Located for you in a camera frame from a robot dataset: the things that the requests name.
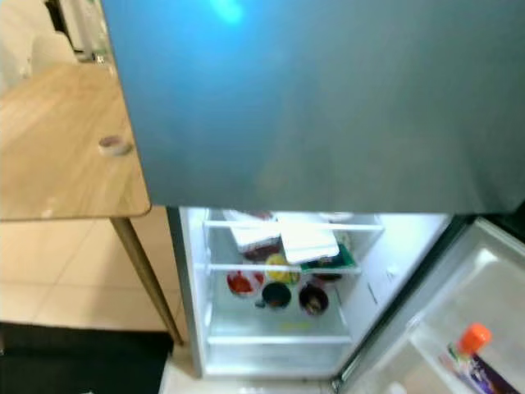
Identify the purple bowl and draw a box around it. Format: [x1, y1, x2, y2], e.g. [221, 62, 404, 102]
[298, 283, 331, 318]

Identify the silver fridge door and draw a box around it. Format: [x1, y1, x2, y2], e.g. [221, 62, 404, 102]
[332, 215, 525, 394]

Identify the silver fridge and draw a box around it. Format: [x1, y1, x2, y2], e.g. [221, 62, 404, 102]
[100, 0, 525, 378]

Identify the light wooden table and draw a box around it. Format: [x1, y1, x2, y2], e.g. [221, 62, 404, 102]
[0, 62, 183, 346]

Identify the white tape roll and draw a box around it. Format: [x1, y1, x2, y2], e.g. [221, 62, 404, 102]
[98, 136, 132, 157]

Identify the black floor rug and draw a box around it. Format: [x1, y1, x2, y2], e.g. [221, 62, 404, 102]
[0, 323, 173, 394]

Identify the clear drinking glass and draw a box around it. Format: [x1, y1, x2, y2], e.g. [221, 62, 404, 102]
[82, 0, 112, 66]

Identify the red white patterned bowl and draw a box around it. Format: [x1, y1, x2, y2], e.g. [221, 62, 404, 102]
[227, 271, 263, 298]

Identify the black mug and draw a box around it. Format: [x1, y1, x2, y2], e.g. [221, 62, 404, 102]
[258, 282, 293, 310]

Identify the white flat food container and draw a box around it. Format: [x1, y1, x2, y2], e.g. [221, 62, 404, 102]
[277, 215, 341, 263]

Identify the green food packet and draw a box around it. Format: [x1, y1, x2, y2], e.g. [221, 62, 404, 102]
[304, 246, 362, 273]

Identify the orange capped sauce bottle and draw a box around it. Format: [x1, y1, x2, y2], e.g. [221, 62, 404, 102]
[447, 323, 493, 387]

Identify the purple snack packet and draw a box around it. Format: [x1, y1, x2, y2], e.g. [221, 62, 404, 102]
[468, 357, 522, 394]

